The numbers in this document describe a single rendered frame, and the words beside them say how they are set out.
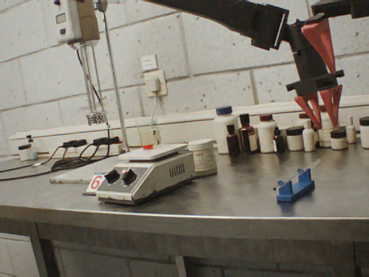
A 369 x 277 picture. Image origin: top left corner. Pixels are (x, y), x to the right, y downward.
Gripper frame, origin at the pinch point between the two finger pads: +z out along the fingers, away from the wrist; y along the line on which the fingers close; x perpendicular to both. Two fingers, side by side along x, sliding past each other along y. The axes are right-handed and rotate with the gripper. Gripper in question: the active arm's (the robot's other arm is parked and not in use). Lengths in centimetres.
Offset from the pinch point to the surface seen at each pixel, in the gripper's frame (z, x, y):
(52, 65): -41, -32, 129
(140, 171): 0.1, 16.5, 36.5
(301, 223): 11.6, 21.3, -2.5
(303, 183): 9.4, 5.9, 5.0
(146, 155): -2.5, 13.9, 35.9
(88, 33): -38, -7, 69
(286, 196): 9.3, 13.9, 4.0
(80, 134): -9, -28, 117
